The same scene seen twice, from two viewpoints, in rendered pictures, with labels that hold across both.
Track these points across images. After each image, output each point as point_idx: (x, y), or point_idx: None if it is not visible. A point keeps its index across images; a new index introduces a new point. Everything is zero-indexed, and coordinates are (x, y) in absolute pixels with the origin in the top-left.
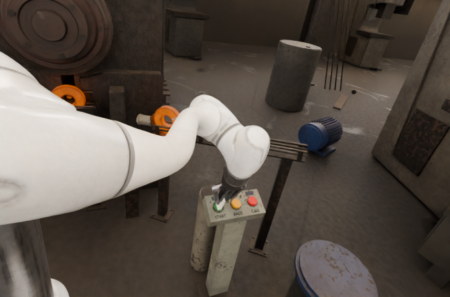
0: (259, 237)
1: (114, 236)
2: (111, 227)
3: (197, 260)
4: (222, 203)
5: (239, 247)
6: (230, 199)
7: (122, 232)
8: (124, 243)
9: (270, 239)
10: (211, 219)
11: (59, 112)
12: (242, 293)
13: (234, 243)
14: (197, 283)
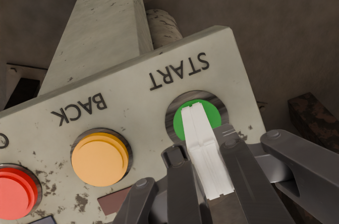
0: (27, 99)
1: (328, 53)
2: (334, 70)
3: (168, 21)
4: (202, 135)
5: (65, 26)
6: (151, 177)
7: (313, 64)
8: (307, 44)
9: (6, 104)
10: (228, 46)
11: None
12: None
13: (82, 28)
14: None
